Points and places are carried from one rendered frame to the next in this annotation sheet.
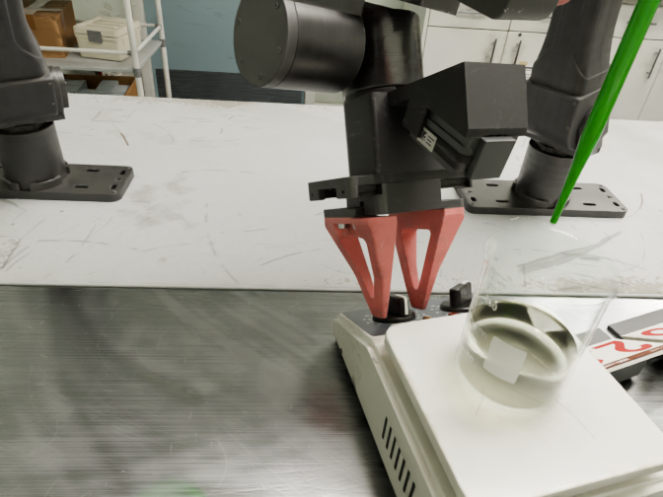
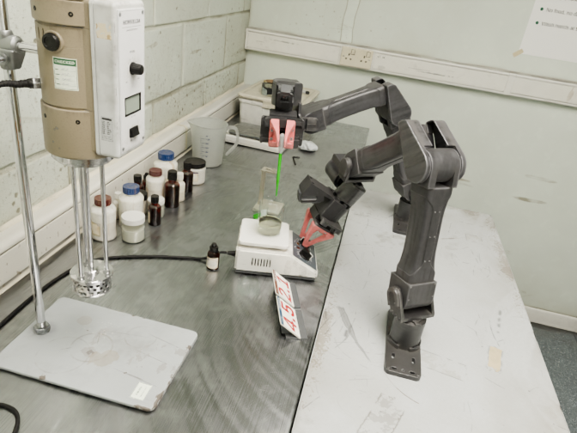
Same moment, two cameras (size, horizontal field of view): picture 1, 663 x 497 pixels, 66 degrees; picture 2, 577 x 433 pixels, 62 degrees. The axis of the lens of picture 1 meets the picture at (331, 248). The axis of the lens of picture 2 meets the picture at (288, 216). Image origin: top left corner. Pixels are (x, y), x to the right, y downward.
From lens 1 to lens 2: 1.26 m
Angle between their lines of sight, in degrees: 85
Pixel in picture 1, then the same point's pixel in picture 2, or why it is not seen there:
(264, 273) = (346, 250)
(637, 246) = (355, 358)
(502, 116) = (302, 187)
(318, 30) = (331, 167)
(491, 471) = (248, 222)
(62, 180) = (402, 222)
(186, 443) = not seen: hidden behind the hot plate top
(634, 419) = (249, 240)
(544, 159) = not seen: hidden behind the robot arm
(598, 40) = (405, 253)
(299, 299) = (331, 253)
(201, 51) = not seen: outside the picture
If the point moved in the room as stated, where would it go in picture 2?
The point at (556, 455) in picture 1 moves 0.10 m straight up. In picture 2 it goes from (247, 228) to (251, 192)
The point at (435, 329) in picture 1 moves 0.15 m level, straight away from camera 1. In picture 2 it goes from (284, 228) to (336, 252)
